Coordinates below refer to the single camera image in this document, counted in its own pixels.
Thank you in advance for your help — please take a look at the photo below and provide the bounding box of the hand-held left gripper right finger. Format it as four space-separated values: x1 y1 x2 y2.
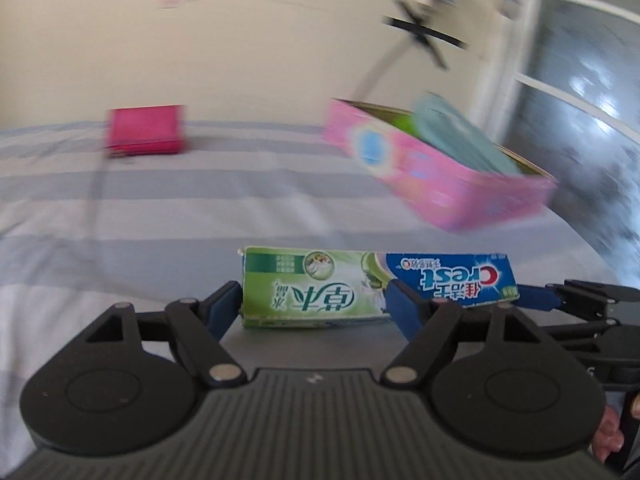
382 280 551 387

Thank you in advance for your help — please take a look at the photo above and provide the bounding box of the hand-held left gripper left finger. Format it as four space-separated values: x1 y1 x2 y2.
82 281 247 388

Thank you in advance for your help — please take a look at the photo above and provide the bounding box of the grey power cable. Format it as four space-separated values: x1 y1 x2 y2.
349 41 417 107

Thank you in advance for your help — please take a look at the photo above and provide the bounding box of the green packet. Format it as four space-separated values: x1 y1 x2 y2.
384 109 419 138

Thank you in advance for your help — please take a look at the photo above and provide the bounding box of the teal pouch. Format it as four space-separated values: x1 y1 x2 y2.
411 90 522 177

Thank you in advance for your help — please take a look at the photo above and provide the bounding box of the white window frame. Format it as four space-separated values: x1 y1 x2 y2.
474 0 640 171

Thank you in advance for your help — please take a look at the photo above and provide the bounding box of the pink cardboard box container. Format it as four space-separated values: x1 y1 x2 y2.
321 96 559 234

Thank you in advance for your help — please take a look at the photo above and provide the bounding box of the green and blue toothpaste box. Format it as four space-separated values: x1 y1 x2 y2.
237 245 519 333

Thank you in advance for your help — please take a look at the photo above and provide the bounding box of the small magenta box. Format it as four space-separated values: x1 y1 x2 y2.
103 104 188 159

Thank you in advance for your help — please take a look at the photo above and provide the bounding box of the grey striped bed sheet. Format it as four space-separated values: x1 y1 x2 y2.
0 119 640 411

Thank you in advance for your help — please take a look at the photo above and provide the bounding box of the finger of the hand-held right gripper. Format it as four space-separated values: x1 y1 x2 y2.
539 317 625 362
515 279 640 322

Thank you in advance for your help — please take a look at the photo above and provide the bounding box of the person's right hand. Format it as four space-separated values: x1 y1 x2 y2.
592 394 640 467

